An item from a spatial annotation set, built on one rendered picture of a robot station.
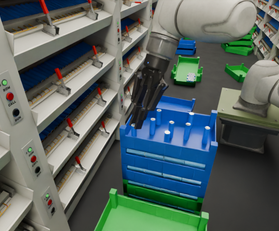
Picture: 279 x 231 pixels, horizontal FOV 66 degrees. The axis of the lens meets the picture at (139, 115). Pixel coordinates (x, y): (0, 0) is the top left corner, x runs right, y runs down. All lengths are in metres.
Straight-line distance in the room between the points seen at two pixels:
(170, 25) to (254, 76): 0.76
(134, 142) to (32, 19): 0.46
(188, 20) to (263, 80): 0.79
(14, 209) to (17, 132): 0.23
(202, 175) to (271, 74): 0.73
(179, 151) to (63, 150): 0.42
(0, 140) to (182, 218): 0.55
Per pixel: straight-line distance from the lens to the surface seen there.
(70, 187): 0.96
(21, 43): 0.63
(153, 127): 0.76
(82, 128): 0.92
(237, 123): 1.31
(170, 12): 0.62
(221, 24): 0.51
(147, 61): 0.65
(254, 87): 1.30
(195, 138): 0.79
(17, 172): 0.66
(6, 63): 0.56
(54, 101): 0.74
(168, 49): 0.64
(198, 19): 0.54
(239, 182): 1.25
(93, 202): 1.10
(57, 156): 0.81
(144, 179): 0.81
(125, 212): 0.76
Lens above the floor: 0.89
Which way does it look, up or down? 33 degrees down
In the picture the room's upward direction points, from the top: straight up
